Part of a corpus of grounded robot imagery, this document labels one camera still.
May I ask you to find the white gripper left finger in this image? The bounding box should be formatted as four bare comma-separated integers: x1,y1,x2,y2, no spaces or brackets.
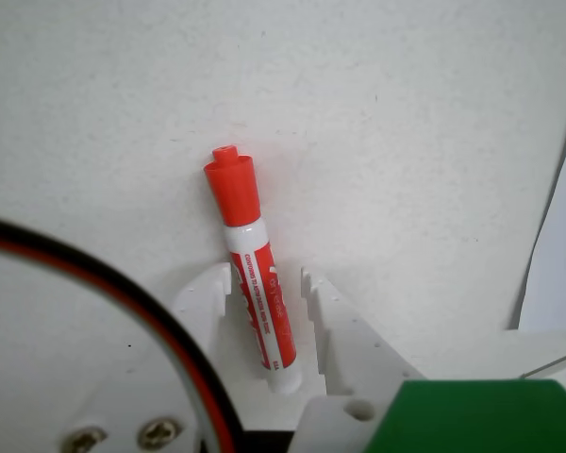
51,262,246,453

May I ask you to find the white paper sheet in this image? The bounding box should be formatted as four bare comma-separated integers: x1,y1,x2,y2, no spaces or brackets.
517,89,566,331

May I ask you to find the red black servo wire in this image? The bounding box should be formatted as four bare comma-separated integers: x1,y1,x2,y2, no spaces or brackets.
0,214,246,453

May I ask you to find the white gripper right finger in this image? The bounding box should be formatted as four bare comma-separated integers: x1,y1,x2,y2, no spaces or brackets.
300,266,426,403

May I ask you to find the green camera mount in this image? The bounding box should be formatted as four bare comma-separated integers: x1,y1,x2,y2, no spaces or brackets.
361,378,566,453

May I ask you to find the red dry erase marker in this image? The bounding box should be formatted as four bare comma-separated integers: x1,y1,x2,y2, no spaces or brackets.
203,144,299,395

